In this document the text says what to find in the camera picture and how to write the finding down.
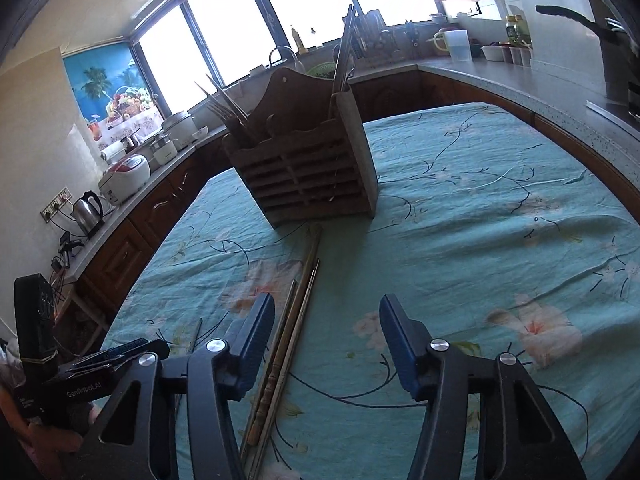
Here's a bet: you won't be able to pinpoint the lower wooden kitchen cabinets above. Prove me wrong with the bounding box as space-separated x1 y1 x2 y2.
68 60 639 312

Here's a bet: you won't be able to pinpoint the wall power outlet strip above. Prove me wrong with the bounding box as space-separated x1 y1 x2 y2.
40 186 73 223

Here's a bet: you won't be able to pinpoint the yellow oil bottle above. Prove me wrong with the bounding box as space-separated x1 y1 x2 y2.
291 28 308 54

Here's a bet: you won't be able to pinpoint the green colander with vegetables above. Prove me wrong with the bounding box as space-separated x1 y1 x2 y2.
306 62 336 79

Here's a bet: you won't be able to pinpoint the wooden utensil holder box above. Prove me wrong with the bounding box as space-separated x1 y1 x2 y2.
222 68 378 228

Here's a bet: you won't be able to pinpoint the chrome sink faucet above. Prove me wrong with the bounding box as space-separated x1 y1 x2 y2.
267 44 306 74

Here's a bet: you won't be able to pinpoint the light wooden chopstick on cloth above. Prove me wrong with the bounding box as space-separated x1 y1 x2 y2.
245 259 320 479

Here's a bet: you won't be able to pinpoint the clear measuring jug green handle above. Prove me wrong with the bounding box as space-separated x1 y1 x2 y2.
433 29 472 62

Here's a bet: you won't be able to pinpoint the dish drying rack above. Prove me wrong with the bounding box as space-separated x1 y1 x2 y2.
352 9 387 58

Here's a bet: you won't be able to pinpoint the small white cooker pot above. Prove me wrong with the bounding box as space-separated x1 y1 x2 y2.
150 134 178 166

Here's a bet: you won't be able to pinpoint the white red rice cooker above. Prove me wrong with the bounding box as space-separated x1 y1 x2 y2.
99 154 151 206

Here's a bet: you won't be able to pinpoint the tropical fruit wall poster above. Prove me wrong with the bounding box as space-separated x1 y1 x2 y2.
63 42 163 151

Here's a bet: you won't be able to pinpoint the teal floral tablecloth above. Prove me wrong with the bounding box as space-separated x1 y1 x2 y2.
98 102 640 480

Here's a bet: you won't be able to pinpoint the carved wooden chopstick on cloth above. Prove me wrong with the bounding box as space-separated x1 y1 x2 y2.
240 223 322 464

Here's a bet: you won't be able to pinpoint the wooden stick in holder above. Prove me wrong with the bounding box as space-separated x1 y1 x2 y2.
198 75 257 146

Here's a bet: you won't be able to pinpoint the thin metal utensil handle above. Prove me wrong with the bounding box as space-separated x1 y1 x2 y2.
332 3 355 94

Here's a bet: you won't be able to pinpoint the white steamer pot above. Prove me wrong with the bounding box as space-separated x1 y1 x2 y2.
162 110 198 152

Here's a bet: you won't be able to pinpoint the steel electric kettle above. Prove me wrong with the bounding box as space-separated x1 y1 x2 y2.
72 191 104 238

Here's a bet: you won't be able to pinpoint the person's left hand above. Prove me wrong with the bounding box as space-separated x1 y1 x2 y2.
1 386 84 479

